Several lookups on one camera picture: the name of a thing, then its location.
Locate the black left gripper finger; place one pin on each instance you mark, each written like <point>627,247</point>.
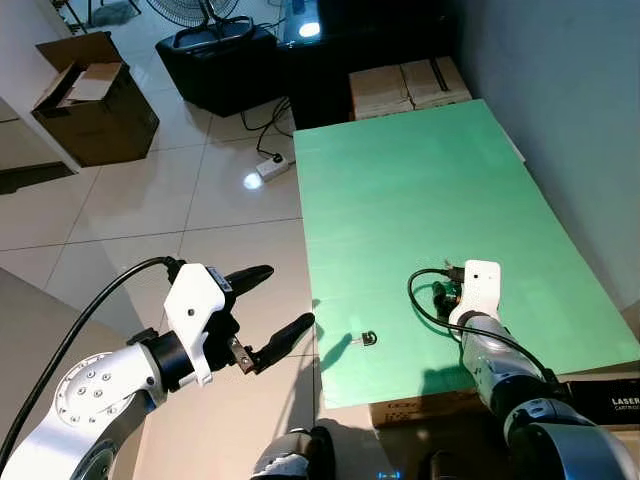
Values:
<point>288,335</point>
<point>252,275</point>

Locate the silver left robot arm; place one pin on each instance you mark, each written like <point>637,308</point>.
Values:
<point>90,398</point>

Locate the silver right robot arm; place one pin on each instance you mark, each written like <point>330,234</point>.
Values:
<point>510,385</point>

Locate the green board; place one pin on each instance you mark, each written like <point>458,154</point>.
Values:
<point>430,210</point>

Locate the white power strip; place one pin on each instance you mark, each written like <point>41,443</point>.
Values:
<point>273,167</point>

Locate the brown cardboard support box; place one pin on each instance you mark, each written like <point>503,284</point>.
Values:
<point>430,408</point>

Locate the black laser toner box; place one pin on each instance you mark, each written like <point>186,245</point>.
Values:
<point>610,402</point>

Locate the black hard case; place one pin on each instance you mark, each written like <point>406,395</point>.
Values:
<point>215,70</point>

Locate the open brown cardboard box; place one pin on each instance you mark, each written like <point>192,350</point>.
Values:
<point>105,125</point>

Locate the flat brown cardboard box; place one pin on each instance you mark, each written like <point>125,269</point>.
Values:
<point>435,85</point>
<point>378,95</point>

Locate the black cabinet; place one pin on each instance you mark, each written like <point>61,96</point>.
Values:
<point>370,35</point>

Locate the black standing fan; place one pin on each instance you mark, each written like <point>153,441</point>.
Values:
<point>190,12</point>

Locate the chair wheel base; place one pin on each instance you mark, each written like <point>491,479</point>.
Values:
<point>100,10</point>

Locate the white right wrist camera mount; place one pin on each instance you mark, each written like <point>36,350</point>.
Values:
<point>482,288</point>

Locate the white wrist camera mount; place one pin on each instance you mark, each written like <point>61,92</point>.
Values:
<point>482,288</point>
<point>193,300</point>

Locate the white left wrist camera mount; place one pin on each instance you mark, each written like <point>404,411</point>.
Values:
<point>193,300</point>

